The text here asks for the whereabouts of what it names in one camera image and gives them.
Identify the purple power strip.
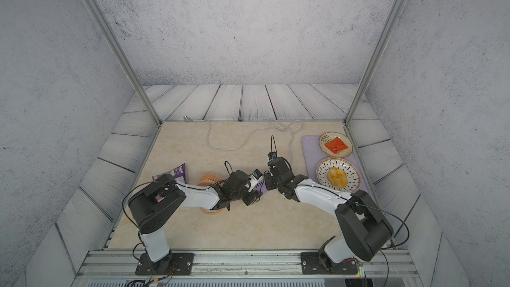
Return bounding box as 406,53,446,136
254,180,268,194

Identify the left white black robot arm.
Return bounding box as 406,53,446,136
127,170,264,265

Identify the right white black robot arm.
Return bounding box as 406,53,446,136
264,151,399,271

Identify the orange desk fan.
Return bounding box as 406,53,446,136
197,174,223,215

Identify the purple placemat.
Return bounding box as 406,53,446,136
301,132,371,194

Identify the purple snack bag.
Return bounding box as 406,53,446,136
150,163,187,204

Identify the patterned plate with yellow food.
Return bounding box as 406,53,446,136
316,158,361,193

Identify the small plate with red packet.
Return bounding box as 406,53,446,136
319,132,353,158

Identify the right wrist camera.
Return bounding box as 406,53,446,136
268,151,278,161

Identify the white power strip cord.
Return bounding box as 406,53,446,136
182,116,304,153

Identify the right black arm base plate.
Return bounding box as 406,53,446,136
300,252,359,275

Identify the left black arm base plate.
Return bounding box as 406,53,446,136
135,252,195,276

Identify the aluminium front rail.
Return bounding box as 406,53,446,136
72,249,423,286

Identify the right aluminium frame post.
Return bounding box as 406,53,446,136
344,0,406,126

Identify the aluminium frame post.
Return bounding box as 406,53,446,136
82,0,163,128
344,0,406,126

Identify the left aluminium frame post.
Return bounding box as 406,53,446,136
82,0,163,128

